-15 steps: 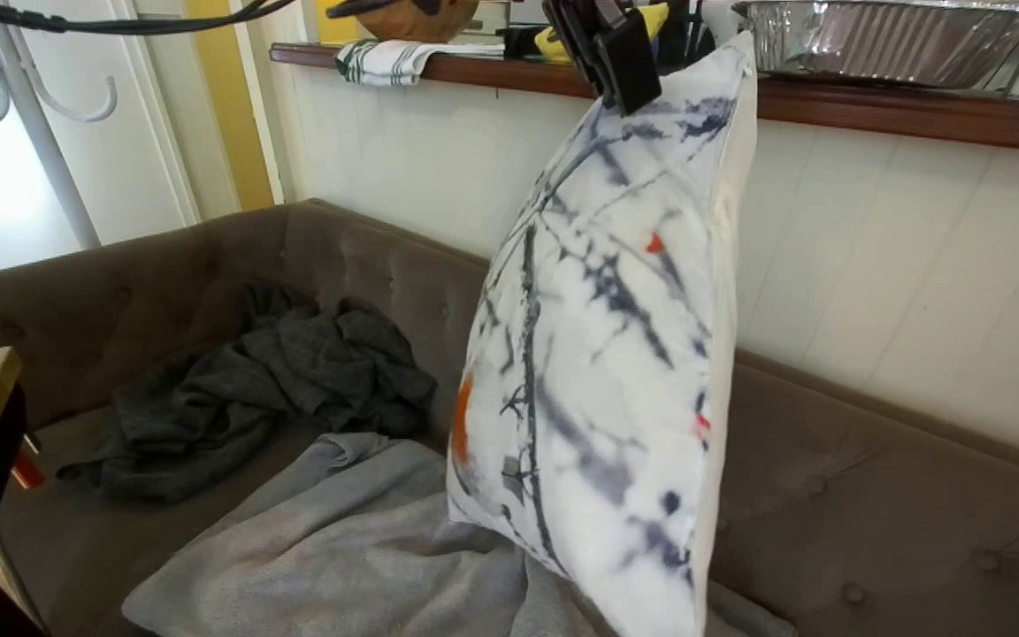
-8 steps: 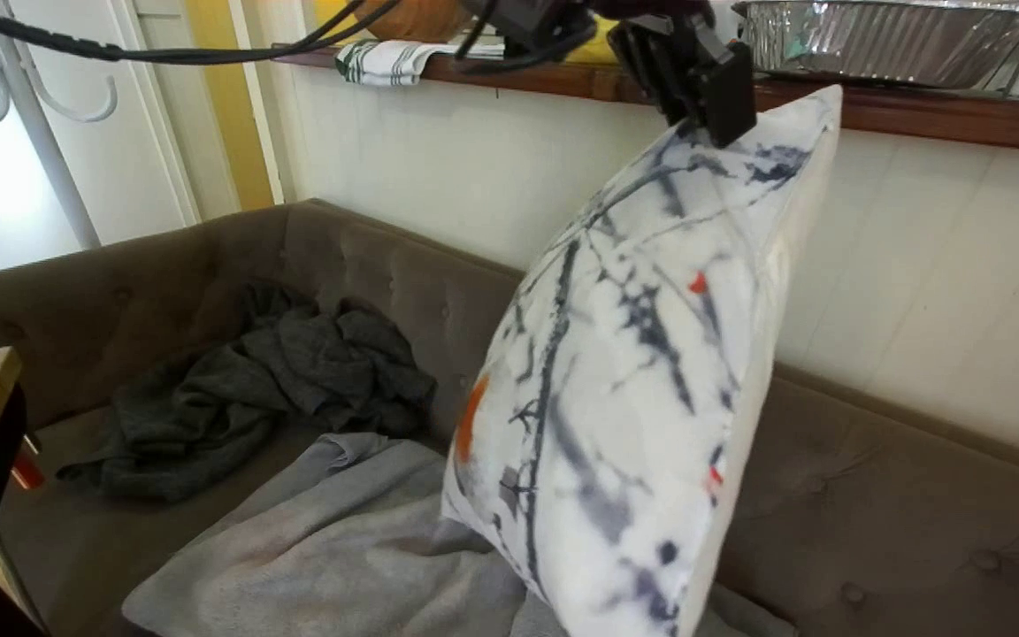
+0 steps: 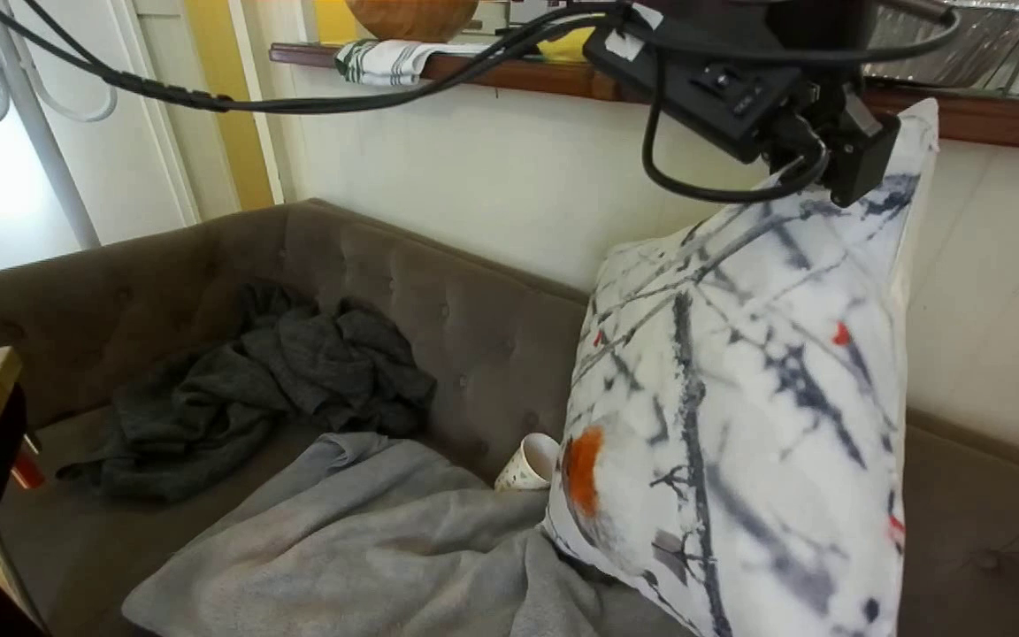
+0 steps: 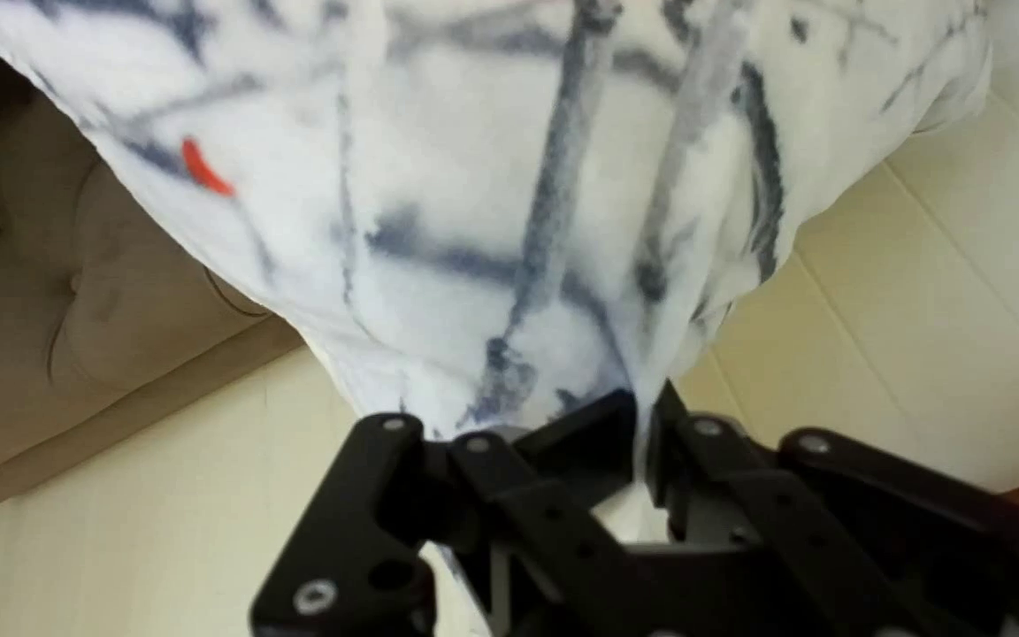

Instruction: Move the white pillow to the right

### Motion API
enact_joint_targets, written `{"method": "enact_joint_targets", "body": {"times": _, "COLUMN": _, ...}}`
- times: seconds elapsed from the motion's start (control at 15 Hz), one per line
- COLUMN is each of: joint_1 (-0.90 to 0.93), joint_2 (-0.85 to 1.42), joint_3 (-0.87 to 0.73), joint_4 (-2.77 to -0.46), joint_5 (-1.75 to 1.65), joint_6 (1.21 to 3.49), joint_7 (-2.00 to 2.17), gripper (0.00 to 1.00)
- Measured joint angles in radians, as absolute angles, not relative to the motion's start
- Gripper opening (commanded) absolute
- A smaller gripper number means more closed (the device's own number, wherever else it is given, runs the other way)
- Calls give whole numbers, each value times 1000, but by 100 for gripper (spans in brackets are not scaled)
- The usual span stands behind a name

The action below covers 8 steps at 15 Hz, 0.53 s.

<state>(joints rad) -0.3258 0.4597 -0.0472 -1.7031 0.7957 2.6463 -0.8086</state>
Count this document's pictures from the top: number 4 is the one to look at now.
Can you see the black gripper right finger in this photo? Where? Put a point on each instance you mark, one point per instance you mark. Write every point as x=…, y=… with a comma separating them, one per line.
x=839, y=543

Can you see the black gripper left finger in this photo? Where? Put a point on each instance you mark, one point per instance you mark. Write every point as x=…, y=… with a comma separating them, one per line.
x=509, y=534

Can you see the white pillow with blue branches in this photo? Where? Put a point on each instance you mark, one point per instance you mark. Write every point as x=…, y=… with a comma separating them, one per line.
x=474, y=177

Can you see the brown tufted sofa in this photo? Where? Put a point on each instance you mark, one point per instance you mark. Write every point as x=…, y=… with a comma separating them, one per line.
x=49, y=305

